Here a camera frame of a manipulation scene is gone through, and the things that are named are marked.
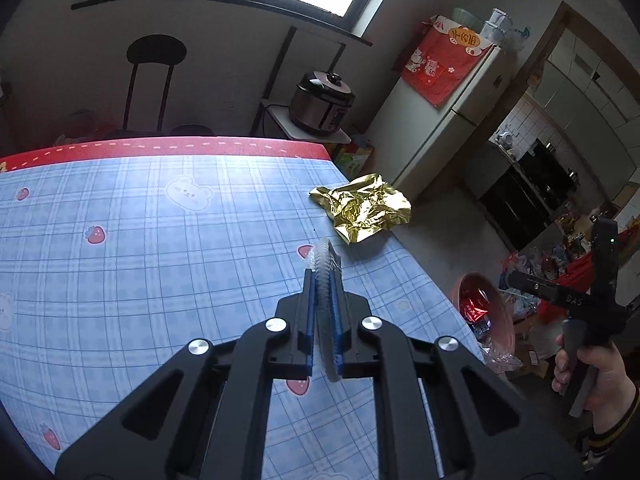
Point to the person's right forearm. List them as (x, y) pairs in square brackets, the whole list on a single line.
[(620, 440)]

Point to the black metal rack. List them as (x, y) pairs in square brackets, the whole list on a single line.
[(280, 115)]

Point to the white refrigerator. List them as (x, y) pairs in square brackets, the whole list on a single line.
[(450, 135)]

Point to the black metal chair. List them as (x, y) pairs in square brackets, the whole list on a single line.
[(155, 52)]

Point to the red printed cloth cover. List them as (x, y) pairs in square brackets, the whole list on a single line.
[(445, 65)]

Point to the grey round mesh pad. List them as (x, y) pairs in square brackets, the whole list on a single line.
[(325, 340)]

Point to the dark window sill shelf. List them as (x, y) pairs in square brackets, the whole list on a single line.
[(225, 7)]

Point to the crumpled gold foil wrapper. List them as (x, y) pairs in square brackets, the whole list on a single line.
[(360, 205)]

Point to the black kitchen oven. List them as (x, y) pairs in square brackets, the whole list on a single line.
[(515, 205)]

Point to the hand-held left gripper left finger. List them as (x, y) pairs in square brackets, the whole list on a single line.
[(311, 310)]

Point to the person's right hand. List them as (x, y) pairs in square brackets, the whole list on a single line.
[(610, 385)]

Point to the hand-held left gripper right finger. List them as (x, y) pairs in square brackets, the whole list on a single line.
[(337, 320)]

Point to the black electric pressure cooker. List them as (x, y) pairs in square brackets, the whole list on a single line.
[(322, 102)]

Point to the colourful printed box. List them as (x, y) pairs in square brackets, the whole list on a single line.
[(354, 160)]

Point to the white kettle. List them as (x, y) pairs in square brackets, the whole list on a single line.
[(505, 139)]

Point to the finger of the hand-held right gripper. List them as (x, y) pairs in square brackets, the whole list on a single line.
[(527, 285)]

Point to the pink plastic bin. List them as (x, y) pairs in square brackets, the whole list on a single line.
[(502, 310)]

